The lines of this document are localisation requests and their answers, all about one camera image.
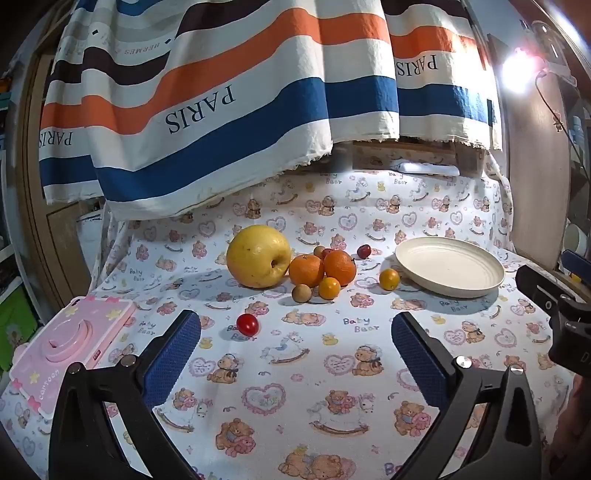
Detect bear print tablecloth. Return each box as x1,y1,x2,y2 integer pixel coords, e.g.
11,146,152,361
0,164,573,480

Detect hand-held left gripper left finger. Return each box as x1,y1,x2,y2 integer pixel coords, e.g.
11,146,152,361
47,309,204,480

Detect bright lamp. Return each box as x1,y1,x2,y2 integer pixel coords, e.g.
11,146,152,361
501,46,548,93

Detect orange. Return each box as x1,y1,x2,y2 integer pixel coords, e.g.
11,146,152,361
323,249,358,287
289,254,325,288

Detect white remote control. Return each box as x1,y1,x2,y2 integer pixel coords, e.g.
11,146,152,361
392,159,461,177

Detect cream plate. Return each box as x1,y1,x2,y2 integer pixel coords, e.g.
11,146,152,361
394,237,505,297

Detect wooden side panel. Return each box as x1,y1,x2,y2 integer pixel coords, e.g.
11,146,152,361
505,78,570,259

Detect lamp cable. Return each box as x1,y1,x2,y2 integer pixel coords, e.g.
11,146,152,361
534,71,568,136

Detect green box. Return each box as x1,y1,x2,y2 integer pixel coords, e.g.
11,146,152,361
0,288,38,370

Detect striped hanging cloth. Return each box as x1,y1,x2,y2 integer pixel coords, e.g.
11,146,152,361
39,0,504,220

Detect large yellow pomelo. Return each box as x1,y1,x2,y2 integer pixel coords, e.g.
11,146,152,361
226,225,293,289

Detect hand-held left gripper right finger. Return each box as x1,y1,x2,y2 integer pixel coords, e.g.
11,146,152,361
390,311,543,480

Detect white mug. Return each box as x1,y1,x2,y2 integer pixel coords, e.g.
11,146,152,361
562,222,588,259

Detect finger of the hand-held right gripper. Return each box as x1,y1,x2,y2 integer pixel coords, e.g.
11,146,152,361
562,249,591,278
516,265,568,319

